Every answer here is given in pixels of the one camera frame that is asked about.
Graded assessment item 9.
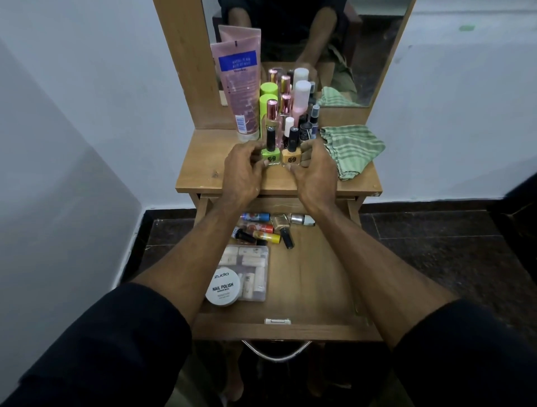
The wooden dressing table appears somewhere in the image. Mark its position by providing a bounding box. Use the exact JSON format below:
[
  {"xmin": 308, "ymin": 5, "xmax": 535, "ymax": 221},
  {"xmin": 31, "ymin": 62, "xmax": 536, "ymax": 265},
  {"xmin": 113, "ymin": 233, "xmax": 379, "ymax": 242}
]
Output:
[{"xmin": 153, "ymin": 0, "xmax": 417, "ymax": 219}]

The pink spray bottle white cap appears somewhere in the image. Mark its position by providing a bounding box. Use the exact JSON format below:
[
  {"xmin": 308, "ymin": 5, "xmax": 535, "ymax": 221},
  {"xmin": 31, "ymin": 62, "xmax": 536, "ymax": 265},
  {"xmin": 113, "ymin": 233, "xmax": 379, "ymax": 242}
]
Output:
[{"xmin": 291, "ymin": 80, "xmax": 312, "ymax": 125}]

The person's left hand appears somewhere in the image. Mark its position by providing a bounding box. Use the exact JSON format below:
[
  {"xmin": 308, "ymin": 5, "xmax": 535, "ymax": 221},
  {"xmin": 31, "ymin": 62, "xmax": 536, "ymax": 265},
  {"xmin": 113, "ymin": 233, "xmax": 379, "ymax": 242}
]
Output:
[{"xmin": 221, "ymin": 140, "xmax": 270, "ymax": 206}]

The person's left foot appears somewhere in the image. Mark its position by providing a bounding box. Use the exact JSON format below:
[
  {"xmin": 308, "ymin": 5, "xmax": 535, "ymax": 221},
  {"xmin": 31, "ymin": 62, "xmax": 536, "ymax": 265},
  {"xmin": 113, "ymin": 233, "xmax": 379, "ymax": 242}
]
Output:
[{"xmin": 222, "ymin": 342, "xmax": 245, "ymax": 403}]

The person's left forearm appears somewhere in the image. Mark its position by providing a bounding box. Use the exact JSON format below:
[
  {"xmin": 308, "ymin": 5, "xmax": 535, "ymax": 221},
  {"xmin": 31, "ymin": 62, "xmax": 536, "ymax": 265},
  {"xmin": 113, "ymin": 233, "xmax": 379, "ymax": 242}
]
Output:
[{"xmin": 132, "ymin": 197, "xmax": 248, "ymax": 326}]

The lime green bottle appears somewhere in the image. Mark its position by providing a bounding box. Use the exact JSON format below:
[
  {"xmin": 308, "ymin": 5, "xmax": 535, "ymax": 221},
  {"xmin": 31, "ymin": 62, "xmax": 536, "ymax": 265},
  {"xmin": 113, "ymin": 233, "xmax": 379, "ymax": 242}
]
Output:
[{"xmin": 258, "ymin": 93, "xmax": 279, "ymax": 131}]

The person's right forearm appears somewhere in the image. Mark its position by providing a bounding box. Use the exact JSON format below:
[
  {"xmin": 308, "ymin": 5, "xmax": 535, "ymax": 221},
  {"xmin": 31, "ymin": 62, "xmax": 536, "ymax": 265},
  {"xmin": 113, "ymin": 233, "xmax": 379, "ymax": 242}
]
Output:
[{"xmin": 314, "ymin": 201, "xmax": 458, "ymax": 349}]

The white nail polish remover jar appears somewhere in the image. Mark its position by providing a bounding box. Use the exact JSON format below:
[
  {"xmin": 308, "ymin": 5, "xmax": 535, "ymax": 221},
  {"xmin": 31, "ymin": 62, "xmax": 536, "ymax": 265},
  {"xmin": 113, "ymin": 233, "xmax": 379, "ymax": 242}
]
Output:
[{"xmin": 204, "ymin": 267, "xmax": 243, "ymax": 307}]

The slim clear perfume bottle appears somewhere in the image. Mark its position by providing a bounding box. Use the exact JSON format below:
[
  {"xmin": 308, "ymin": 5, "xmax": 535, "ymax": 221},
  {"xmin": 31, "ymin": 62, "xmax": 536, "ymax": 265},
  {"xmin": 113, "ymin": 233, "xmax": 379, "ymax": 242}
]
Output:
[{"xmin": 279, "ymin": 93, "xmax": 293, "ymax": 126}]

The green square polish bottle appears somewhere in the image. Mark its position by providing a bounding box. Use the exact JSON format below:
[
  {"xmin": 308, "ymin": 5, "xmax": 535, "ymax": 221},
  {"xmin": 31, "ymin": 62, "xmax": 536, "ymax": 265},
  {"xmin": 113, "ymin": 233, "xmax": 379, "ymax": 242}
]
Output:
[{"xmin": 261, "ymin": 126, "xmax": 281, "ymax": 165}]

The wooden drawer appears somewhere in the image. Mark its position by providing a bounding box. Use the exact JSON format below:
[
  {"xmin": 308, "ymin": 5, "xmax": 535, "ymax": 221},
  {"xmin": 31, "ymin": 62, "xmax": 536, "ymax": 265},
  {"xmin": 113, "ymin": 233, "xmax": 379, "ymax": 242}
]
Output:
[{"xmin": 191, "ymin": 195, "xmax": 383, "ymax": 343}]

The pink cosmetic lotion tube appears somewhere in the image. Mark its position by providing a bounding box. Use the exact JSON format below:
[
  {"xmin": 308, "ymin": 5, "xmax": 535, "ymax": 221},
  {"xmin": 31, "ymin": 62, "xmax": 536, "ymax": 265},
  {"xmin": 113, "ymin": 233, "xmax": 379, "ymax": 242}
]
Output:
[{"xmin": 210, "ymin": 35, "xmax": 262, "ymax": 143}]

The person's black left sleeve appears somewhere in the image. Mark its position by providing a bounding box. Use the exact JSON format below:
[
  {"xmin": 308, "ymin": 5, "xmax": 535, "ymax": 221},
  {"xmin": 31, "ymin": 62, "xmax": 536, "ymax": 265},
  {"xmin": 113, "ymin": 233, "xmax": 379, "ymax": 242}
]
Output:
[{"xmin": 0, "ymin": 283, "xmax": 193, "ymax": 407}]

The pink perfume bottle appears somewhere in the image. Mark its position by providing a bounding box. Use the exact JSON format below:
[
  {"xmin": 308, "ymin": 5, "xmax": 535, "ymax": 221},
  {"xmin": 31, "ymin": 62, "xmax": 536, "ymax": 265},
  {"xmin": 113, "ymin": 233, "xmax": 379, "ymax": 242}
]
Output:
[{"xmin": 263, "ymin": 99, "xmax": 281, "ymax": 135}]

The green striped cloth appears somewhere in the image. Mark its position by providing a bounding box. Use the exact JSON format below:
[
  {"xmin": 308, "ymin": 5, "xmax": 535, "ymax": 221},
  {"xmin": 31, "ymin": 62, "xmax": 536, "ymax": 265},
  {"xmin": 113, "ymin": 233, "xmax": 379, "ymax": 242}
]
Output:
[{"xmin": 319, "ymin": 124, "xmax": 386, "ymax": 182}]

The pile of nail polish bottles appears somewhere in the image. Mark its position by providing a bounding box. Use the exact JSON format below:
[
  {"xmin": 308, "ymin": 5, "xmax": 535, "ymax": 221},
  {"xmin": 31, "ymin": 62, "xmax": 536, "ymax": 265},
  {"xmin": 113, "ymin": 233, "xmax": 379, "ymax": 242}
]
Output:
[{"xmin": 230, "ymin": 211, "xmax": 316, "ymax": 250}]

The yellow square polish bottle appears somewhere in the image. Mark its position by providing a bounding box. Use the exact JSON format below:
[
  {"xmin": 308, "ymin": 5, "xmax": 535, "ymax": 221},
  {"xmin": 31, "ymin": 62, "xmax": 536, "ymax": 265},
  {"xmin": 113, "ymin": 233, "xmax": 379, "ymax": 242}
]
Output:
[{"xmin": 281, "ymin": 127, "xmax": 303, "ymax": 165}]

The dressing table mirror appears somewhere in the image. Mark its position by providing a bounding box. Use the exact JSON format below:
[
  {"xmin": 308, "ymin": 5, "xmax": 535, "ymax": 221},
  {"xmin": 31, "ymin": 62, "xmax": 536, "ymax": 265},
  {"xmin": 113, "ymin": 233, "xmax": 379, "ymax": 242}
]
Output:
[{"xmin": 201, "ymin": 0, "xmax": 414, "ymax": 108}]

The person's right hand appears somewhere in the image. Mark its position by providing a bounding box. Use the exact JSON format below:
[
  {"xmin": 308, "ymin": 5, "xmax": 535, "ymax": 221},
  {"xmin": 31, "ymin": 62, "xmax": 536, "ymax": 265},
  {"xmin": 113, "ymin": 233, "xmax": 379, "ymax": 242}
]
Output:
[{"xmin": 289, "ymin": 137, "xmax": 340, "ymax": 210}]

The person's black sleeve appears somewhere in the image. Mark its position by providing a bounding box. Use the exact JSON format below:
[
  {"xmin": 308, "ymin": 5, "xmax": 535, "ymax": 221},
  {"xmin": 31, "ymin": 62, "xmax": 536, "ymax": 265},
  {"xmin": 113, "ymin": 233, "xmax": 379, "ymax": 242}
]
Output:
[
  {"xmin": 392, "ymin": 298, "xmax": 537, "ymax": 407},
  {"xmin": 0, "ymin": 283, "xmax": 193, "ymax": 407}
]

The clear plastic compartment box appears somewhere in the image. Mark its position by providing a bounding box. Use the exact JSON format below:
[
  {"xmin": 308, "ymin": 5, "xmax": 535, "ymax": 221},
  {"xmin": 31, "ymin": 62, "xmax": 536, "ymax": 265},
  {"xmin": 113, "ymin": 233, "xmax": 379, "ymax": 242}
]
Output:
[{"xmin": 218, "ymin": 244, "xmax": 270, "ymax": 302}]

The person's black right sleeve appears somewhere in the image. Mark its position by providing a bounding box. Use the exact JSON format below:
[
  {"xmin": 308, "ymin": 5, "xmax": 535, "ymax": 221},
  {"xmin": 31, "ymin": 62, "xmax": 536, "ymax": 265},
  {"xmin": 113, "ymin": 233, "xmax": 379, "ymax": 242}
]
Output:
[{"xmin": 392, "ymin": 298, "xmax": 537, "ymax": 407}]

